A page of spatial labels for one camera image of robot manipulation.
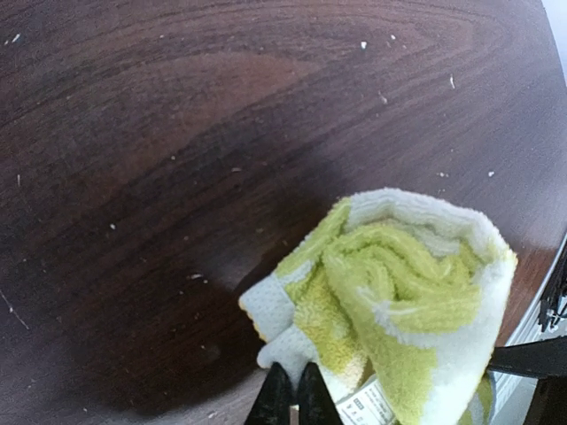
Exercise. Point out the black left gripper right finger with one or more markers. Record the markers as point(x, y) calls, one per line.
point(316, 406)

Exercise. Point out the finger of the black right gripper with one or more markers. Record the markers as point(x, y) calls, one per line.
point(546, 361)

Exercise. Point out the green patterned white towel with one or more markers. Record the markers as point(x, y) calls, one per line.
point(398, 298)

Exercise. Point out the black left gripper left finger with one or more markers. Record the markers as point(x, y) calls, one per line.
point(272, 405)

